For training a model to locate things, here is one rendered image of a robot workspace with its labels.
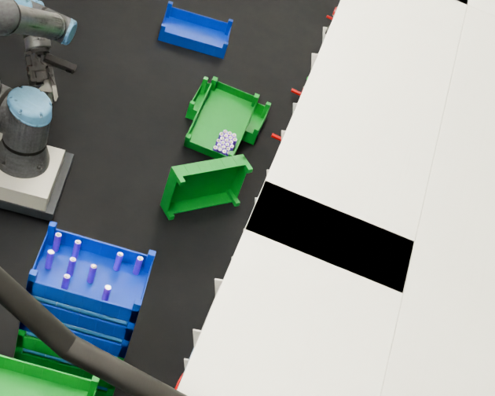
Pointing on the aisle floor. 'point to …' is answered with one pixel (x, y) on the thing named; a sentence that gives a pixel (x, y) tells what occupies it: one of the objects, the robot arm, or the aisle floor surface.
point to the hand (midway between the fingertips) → (54, 105)
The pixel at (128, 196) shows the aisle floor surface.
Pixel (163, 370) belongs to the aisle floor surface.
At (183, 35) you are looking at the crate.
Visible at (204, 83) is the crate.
